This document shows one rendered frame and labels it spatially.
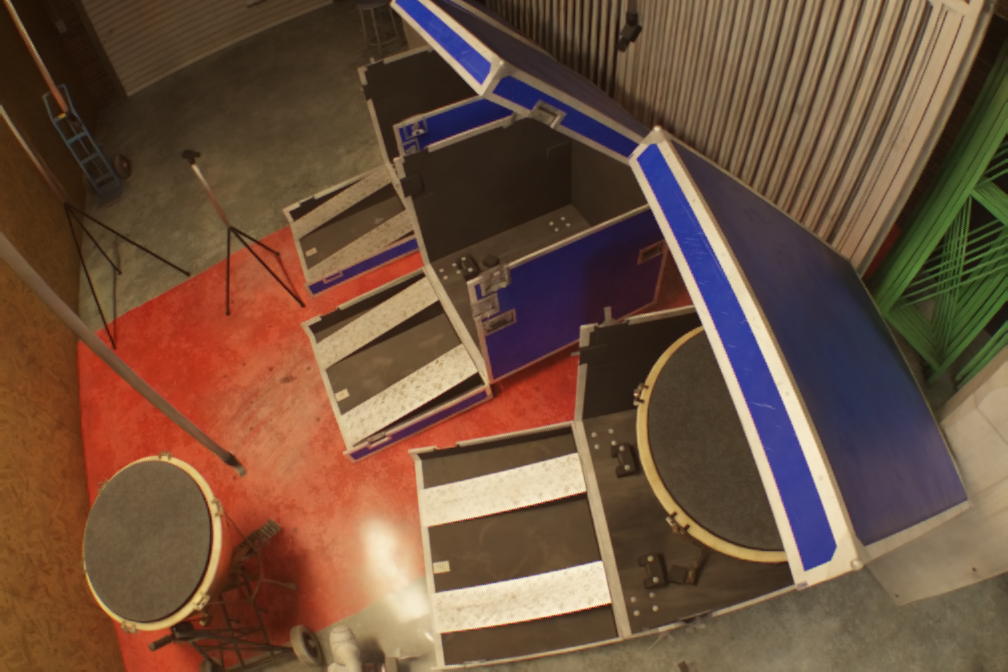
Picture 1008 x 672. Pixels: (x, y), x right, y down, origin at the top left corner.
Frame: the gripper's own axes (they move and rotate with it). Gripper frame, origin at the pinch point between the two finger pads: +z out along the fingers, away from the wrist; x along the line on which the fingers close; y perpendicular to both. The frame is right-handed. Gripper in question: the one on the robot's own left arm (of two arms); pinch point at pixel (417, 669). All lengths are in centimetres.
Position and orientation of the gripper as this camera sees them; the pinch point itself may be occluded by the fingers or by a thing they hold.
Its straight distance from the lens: 252.1
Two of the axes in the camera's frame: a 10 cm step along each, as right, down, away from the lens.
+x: -1.5, -7.8, 6.1
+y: 0.6, -6.2, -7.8
